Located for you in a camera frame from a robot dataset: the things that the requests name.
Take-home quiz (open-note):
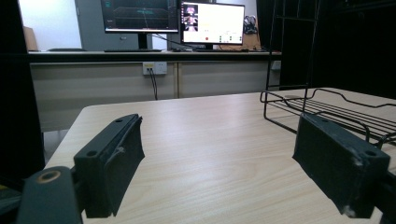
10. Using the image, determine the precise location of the black wire rack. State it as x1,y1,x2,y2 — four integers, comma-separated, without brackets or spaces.
260,0,396,150

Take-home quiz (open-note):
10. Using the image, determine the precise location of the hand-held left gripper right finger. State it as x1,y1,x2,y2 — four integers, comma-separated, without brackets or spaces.
291,113,391,219

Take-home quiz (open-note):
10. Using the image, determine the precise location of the dark screen monitor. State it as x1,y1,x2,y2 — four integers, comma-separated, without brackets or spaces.
100,0,180,50

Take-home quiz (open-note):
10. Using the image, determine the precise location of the bright screen monitor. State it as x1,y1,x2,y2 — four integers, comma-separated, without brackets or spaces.
180,1,247,51

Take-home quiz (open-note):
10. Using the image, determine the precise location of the black power cable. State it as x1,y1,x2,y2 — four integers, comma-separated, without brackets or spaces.
148,68,159,101

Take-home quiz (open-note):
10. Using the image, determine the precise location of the white wall socket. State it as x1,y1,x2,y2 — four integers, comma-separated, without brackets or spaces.
142,61,168,76

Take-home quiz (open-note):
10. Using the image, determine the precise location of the cardboard box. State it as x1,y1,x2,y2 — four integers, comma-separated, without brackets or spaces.
21,25,39,52

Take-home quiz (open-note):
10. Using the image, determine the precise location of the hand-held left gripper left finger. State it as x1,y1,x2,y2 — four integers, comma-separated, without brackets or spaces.
73,113,146,219

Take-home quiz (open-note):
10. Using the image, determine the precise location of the black keyboard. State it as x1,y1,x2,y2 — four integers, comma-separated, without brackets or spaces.
104,48,163,53

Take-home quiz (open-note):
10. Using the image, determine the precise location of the black curtain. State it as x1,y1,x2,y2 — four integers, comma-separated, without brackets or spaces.
0,0,47,181

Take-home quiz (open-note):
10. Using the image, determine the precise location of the long dark desk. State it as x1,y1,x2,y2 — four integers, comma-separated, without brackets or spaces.
27,49,283,63

